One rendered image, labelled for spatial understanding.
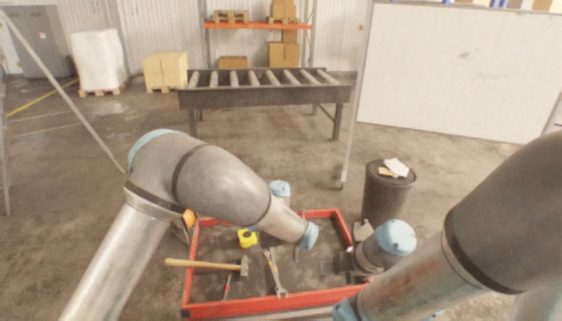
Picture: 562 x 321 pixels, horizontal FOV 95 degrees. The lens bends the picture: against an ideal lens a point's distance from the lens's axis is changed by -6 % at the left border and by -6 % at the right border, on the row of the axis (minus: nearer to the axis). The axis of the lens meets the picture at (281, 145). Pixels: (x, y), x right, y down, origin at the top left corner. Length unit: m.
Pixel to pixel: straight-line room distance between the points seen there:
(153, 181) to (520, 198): 0.47
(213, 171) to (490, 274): 0.35
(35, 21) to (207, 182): 9.18
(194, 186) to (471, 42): 2.88
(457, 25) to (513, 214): 2.80
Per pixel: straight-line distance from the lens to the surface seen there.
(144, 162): 0.52
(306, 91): 3.93
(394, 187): 2.39
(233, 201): 0.44
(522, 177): 0.30
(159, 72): 6.89
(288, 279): 1.23
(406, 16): 2.95
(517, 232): 0.29
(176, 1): 8.74
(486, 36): 3.12
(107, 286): 0.55
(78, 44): 7.25
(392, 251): 0.63
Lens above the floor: 1.89
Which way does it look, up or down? 27 degrees down
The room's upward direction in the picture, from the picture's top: 2 degrees clockwise
